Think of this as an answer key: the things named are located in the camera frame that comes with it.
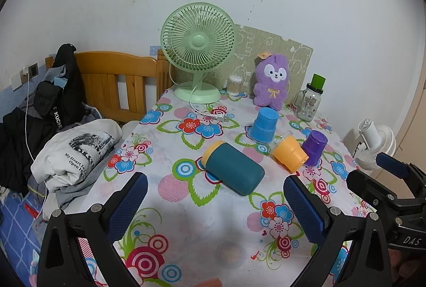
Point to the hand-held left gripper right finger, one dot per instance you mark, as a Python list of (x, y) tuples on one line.
[(304, 207)]

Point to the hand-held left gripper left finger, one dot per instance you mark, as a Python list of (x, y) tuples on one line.
[(128, 203)]

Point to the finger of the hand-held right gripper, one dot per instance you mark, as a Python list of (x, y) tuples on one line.
[(366, 187), (392, 165)]

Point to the teal cup with yellow rim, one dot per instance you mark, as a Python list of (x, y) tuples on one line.
[(236, 170)]

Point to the orange plastic cup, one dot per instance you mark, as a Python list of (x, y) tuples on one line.
[(291, 153)]

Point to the purple plastic cup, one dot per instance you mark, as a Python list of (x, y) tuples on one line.
[(314, 147)]

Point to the clear plastic cup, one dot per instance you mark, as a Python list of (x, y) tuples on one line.
[(281, 137)]

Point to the blue plastic cup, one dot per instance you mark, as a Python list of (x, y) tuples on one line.
[(263, 125)]

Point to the white fan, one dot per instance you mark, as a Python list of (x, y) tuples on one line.
[(374, 137)]

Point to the grey garment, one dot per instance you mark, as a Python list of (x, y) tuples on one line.
[(83, 187)]

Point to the beige door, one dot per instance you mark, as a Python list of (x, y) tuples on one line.
[(414, 120)]

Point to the floral tablecloth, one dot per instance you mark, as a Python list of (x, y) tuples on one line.
[(186, 210)]

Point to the white printed t-shirt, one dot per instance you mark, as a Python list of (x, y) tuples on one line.
[(83, 147)]

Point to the glass jar with green lid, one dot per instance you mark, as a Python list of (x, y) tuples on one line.
[(308, 103)]

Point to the orange object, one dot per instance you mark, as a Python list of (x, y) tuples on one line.
[(209, 283)]

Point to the blue checked bedsheet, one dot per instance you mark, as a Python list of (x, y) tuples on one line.
[(16, 233)]

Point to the purple plush toy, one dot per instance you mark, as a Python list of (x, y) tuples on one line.
[(271, 90)]

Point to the black clothes pile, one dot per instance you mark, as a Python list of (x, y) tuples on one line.
[(16, 143)]

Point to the black jacket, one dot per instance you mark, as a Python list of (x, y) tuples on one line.
[(68, 90)]

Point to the wooden bed headboard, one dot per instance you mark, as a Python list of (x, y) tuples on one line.
[(100, 73)]

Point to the cotton swab container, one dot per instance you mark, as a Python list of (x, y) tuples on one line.
[(235, 85)]

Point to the green desk fan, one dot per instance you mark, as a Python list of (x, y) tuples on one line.
[(198, 40)]

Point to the dark wall socket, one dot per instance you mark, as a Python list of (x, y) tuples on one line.
[(33, 69)]

